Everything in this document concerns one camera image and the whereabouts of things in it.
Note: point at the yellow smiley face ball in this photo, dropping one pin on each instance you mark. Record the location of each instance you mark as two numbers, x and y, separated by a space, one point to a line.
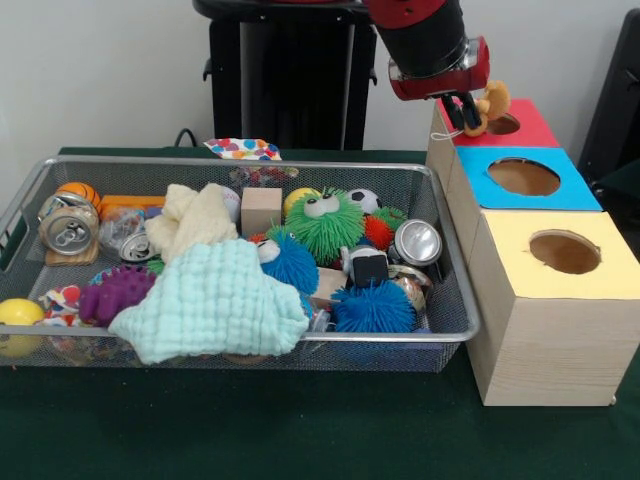
17 312

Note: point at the blue spiky toy with eyes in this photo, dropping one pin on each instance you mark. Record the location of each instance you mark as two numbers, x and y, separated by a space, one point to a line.
292 265

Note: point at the dark green table cloth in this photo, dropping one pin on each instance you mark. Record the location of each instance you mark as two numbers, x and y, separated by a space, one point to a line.
300 425

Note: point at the wooden box with three holes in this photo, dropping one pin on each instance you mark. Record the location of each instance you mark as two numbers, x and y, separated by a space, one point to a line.
550 350

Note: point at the colourful polka dot cloth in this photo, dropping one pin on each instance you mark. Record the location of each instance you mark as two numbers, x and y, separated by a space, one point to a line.
240 148

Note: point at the plain wooden block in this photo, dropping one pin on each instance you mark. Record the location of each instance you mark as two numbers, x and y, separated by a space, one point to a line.
260 212

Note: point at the blue spiky ball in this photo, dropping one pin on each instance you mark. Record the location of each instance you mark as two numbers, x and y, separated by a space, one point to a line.
375 310

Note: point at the silver crushed can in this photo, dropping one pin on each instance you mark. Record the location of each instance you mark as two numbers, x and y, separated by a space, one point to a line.
415 242

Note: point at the purple spiky toy with eyes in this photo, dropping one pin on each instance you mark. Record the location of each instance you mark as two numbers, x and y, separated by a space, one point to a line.
112 297

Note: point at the black chair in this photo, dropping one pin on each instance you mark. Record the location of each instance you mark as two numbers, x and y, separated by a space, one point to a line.
615 100

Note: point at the small orange basketball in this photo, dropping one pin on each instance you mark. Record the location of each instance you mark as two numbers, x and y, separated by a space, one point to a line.
80 192

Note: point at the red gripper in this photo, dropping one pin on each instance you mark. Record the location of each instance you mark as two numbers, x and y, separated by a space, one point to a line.
475 65

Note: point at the green spiky toy with eyes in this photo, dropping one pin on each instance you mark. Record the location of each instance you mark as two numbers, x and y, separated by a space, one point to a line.
325 230

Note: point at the side table with green cloth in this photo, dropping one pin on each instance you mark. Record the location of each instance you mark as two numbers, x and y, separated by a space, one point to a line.
625 200

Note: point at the cream knitted cloth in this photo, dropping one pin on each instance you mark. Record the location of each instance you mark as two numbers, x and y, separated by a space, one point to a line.
195 220

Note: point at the mint green knitted cloth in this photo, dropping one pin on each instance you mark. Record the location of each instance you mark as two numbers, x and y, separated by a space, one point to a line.
215 300

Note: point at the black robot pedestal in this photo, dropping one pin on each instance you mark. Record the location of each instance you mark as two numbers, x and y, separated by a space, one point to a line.
300 75

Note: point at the tan plush bear toy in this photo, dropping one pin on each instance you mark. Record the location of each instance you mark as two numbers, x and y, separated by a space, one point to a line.
496 100

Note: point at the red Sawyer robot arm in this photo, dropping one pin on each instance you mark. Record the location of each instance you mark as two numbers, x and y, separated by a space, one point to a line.
420 35

